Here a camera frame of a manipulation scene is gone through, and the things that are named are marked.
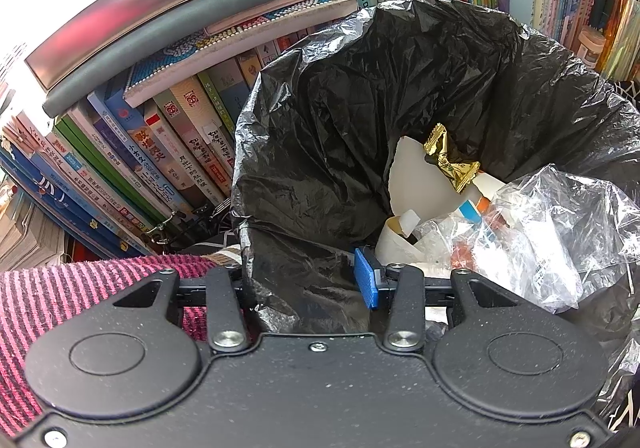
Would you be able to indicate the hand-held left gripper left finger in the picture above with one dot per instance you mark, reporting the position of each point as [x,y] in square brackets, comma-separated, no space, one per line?
[227,298]

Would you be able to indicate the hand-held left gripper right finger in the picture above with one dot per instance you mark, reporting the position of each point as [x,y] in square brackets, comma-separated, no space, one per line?
[366,278]

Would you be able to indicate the white and orange paper box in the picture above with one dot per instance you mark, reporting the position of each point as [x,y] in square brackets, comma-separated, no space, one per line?
[410,178]

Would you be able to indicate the gold foil wrapper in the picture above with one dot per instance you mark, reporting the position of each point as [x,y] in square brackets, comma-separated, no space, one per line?
[450,168]

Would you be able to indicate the black trash bag bin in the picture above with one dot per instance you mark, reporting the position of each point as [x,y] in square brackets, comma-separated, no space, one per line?
[325,128]

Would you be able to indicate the clear plastic bag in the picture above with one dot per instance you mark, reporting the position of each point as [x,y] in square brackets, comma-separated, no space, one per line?
[550,238]

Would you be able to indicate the black miniature bicycle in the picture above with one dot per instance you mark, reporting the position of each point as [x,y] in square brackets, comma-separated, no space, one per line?
[200,228]

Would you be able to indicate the row of leaning books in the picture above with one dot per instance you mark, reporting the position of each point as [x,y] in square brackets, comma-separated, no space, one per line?
[165,153]

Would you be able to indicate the person's pink striped clothing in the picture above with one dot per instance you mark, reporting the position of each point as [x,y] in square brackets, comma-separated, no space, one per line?
[50,298]

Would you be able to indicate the stack of paper booklets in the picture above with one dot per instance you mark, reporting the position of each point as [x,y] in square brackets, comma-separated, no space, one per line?
[25,233]

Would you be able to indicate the grey soft cover book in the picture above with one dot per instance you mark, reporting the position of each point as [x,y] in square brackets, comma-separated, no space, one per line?
[160,45]

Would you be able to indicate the glossy hardcover book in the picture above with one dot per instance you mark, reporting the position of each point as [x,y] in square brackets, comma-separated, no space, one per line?
[115,13]

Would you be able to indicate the small white jar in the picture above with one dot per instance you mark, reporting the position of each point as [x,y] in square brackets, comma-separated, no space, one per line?
[592,48]

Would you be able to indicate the row of thin dark books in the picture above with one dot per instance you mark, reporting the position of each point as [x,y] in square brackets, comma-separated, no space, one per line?
[622,23]

